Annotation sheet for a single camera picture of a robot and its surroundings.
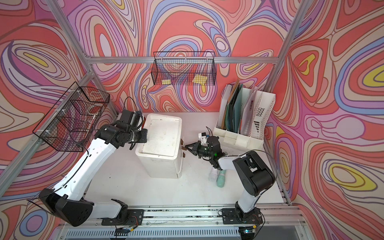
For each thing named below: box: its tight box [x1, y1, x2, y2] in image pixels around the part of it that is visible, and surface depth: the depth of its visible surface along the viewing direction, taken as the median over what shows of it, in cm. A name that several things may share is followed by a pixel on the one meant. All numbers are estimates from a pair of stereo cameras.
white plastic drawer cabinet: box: [135, 113, 184, 179], surface depth 77 cm
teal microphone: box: [217, 169, 226, 188], surface depth 85 cm
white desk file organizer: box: [213, 84, 276, 150], surface depth 98 cm
